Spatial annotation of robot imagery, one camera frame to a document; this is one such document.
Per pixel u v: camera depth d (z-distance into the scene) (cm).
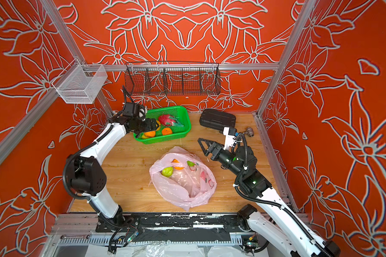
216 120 107
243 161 48
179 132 101
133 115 69
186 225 74
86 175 46
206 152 57
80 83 92
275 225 55
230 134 59
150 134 100
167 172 84
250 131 102
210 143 57
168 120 107
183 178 88
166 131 104
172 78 98
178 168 87
